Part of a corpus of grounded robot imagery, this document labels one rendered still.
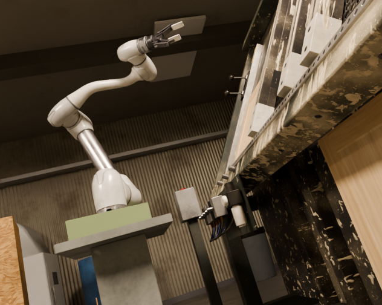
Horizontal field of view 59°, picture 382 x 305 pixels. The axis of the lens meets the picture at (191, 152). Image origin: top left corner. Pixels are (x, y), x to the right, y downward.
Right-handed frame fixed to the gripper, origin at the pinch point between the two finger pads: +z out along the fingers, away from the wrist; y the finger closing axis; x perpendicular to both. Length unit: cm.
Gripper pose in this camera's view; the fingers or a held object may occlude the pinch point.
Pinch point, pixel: (179, 30)
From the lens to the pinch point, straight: 200.9
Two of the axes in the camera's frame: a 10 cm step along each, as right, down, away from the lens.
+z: 9.0, -2.2, -3.9
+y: -0.9, 7.6, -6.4
